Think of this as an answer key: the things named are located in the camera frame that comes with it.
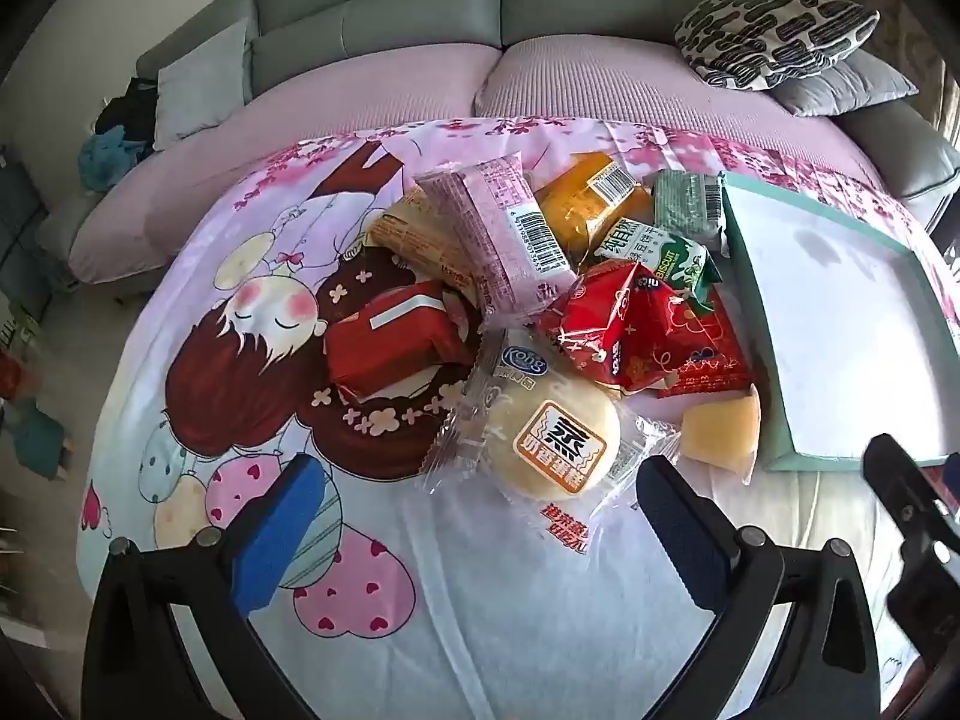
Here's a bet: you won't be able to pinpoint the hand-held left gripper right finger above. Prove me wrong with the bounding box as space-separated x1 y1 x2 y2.
636 456 882 720

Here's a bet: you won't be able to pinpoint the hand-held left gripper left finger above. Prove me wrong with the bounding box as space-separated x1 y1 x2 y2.
81 454 331 720

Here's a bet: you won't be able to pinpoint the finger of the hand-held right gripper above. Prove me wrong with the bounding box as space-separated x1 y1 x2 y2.
862 433 947 541

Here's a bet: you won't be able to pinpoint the small yellow cake packet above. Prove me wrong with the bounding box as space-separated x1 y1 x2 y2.
679 382 762 485

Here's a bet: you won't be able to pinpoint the round cake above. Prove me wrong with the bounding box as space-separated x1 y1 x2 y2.
418 326 680 552

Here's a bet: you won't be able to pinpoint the white box with teal rim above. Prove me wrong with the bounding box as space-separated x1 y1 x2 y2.
718 171 960 473

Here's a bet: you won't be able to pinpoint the red packet with silver stripe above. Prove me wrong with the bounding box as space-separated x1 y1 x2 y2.
324 281 481 406

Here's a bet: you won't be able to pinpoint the red pouch snack packet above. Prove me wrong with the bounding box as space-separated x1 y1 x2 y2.
536 259 713 395

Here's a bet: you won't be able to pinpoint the green and white biscuit packet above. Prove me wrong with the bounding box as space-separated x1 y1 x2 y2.
592 217 725 316

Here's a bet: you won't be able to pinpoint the beige pastry packet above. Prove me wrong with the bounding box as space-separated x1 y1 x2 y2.
366 186 481 308

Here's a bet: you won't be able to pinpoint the dark green snack packet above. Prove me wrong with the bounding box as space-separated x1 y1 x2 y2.
651 171 732 256

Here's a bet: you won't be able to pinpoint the orange snack packet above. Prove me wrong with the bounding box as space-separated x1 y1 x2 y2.
534 152 653 271

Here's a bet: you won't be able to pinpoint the pink snack packet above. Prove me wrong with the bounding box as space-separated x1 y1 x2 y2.
412 152 578 331

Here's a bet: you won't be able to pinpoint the teal object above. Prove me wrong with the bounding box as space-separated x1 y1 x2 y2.
4 397 72 481

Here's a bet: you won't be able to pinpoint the printed blanket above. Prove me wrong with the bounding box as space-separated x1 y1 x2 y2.
75 116 960 720

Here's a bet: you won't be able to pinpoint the dark grey pillow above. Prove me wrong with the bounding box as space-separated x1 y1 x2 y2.
769 52 920 119

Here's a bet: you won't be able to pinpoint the teal cloth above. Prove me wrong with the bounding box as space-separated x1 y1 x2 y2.
79 126 155 192

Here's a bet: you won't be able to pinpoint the dark clothes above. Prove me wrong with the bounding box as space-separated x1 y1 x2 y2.
94 79 162 143

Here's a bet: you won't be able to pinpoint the light grey pillow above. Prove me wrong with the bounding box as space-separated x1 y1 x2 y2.
154 19 252 151

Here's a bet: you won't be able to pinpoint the black and white patterned pillow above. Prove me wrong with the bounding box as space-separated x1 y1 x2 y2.
673 0 880 91

